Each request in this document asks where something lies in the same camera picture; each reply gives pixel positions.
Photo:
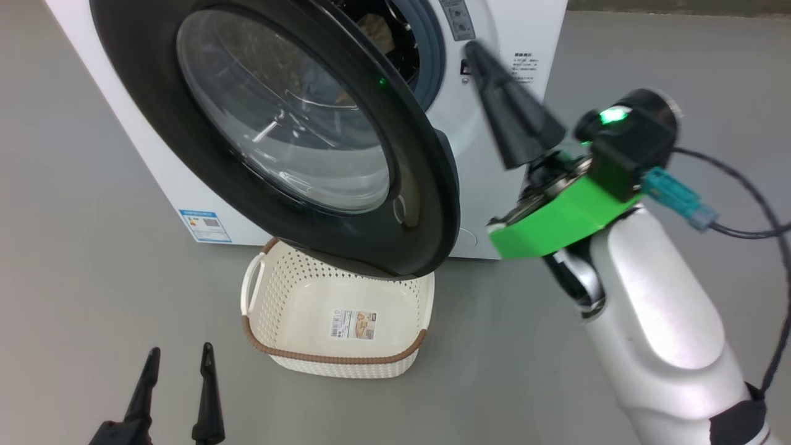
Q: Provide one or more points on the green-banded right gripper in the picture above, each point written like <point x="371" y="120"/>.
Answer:
<point x="556" y="216"/>

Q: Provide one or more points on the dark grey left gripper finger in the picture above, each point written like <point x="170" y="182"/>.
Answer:
<point x="208" y="402"/>
<point x="139" y="402"/>

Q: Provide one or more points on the washing machine door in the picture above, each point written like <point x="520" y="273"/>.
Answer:
<point x="420" y="204"/>

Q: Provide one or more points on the blue cartoon print garment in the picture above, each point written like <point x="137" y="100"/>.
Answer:
<point x="321" y="86"/>

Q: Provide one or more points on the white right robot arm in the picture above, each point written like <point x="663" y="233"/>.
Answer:
<point x="667" y="334"/>

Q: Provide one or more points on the grey rubber door gasket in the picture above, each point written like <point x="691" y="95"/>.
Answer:
<point x="435" y="55"/>

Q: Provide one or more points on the stainless steel washing machine drum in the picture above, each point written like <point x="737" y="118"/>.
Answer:
<point x="401" y="55"/>

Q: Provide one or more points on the white front-load washing machine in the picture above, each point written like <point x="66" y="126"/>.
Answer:
<point x="123" y="142"/>

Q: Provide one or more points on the grey warning sticker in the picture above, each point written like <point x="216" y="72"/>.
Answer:
<point x="458" y="18"/>

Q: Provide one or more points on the round drain filter cover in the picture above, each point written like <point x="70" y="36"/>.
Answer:
<point x="468" y="241"/>

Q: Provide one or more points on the cream perforated laundry basket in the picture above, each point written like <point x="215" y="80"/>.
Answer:
<point x="296" y="290"/>

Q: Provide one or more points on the basket product label sticker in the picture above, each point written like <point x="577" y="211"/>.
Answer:
<point x="353" y="324"/>

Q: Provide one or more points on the blue energy label sticker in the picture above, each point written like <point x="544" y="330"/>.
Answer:
<point x="205" y="226"/>

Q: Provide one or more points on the dark wrist camera box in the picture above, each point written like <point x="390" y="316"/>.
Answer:
<point x="636" y="154"/>

